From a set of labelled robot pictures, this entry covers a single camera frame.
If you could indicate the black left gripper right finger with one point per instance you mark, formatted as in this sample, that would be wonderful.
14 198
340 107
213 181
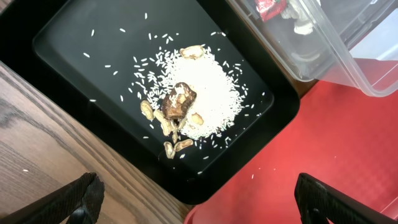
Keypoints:
320 203

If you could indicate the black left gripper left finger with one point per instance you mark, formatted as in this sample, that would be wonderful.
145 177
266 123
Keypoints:
79 201

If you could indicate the red strawberry cake wrapper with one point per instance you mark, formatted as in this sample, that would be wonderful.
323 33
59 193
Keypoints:
270 8

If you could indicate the red plastic tray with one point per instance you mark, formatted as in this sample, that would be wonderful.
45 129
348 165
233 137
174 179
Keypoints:
340 136

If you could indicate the black plastic tray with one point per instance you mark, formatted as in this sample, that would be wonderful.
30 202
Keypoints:
38 43

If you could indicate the food scraps and rice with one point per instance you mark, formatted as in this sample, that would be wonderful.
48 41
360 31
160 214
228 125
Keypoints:
174 81

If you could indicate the clear plastic bin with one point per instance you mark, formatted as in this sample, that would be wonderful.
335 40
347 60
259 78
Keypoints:
353 43

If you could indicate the white crumpled tissue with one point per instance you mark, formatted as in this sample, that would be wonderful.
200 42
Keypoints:
302 24

